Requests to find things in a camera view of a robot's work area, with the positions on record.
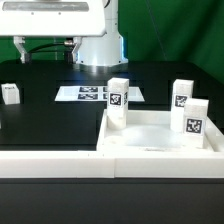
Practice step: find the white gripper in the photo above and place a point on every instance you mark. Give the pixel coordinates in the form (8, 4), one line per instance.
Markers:
(58, 18)

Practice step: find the white square table top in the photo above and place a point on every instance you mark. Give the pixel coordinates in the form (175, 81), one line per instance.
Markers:
(150, 131)

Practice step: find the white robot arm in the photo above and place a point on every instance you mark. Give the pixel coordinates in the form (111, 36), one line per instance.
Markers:
(105, 50)

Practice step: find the white sheet with markers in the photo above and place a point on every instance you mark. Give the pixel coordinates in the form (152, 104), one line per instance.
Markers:
(92, 93)

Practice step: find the white L-shaped fence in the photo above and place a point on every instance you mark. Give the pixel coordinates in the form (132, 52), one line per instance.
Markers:
(93, 164)

